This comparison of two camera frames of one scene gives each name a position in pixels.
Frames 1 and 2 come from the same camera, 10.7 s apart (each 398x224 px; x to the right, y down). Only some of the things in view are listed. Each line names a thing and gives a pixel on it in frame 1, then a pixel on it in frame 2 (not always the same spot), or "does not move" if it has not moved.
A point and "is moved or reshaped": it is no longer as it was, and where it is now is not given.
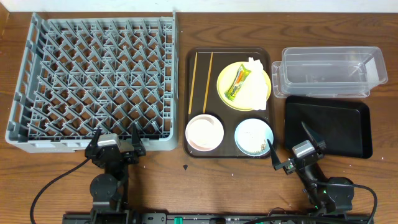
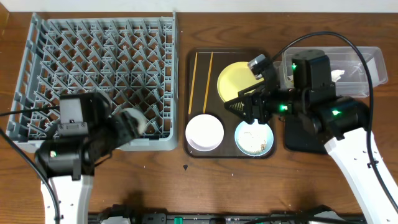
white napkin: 257,88 is moved or reshaped
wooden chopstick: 208,82 does not move
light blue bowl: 251,137 does not move
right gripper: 316,141 → 259,100
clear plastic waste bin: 328,72 does not move
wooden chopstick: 193,83 does not move
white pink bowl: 204,132 does not move
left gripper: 137,150 → 127,129
